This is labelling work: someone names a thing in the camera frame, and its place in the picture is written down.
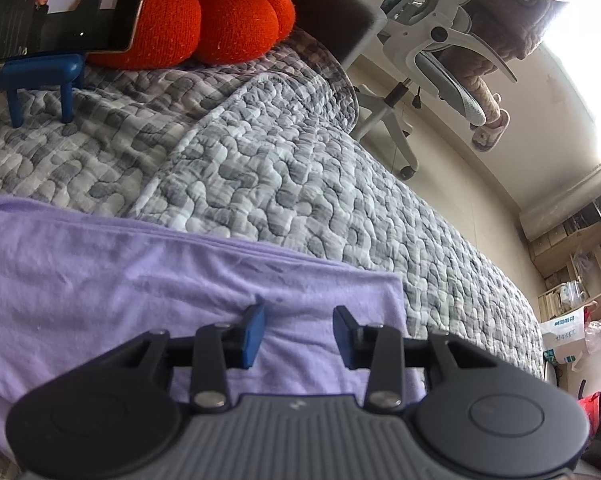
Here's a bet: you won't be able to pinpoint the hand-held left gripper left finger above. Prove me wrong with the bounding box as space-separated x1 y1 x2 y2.
124 304 267 412

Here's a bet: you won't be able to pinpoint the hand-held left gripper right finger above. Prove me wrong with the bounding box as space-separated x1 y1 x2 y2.
333 305 475 412

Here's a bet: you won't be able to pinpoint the purple pants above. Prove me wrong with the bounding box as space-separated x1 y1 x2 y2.
0 194 426 461

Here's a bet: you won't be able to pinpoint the grey checked quilted blanket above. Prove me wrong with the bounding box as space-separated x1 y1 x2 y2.
0 25 546 480

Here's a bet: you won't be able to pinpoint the white printed plastic bag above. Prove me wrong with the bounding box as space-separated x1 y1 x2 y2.
539 307 589 366

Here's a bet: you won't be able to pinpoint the wooden shelf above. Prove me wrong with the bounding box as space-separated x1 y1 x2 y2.
523 195 601 331

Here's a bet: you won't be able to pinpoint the red bag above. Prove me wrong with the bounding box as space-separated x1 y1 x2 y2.
578 390 601 431

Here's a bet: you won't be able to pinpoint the white office chair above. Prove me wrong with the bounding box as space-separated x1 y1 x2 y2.
351 0 519 181

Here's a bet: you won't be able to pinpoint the orange knot cushion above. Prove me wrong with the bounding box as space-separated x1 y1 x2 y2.
85 0 297 71

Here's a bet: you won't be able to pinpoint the blue phone stand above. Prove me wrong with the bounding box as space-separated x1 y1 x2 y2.
0 52 86 128

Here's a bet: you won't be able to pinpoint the smartphone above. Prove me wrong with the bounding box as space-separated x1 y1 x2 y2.
0 0 154 66

